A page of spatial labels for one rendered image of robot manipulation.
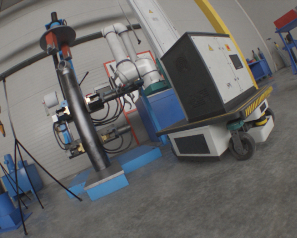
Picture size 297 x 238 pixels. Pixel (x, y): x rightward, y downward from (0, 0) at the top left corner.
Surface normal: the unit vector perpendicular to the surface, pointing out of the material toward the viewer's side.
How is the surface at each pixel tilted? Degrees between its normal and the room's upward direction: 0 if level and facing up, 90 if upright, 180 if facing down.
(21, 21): 90
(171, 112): 90
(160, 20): 90
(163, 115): 90
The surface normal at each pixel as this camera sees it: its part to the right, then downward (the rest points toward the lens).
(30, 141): 0.28, -0.14
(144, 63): 0.03, -0.03
